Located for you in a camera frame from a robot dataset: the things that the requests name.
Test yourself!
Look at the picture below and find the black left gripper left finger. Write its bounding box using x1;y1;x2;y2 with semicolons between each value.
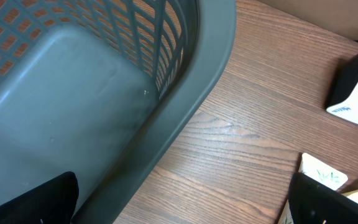
0;172;79;224

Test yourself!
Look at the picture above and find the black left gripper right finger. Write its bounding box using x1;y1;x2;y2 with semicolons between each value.
288;172;358;224

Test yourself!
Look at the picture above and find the white bamboo print tube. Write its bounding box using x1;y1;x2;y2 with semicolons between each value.
278;153;348;224

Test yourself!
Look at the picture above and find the white barcode scanner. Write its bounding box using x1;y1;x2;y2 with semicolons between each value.
325;48;358;126

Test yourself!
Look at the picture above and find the grey plastic shopping basket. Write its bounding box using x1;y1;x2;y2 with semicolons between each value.
0;0;236;223

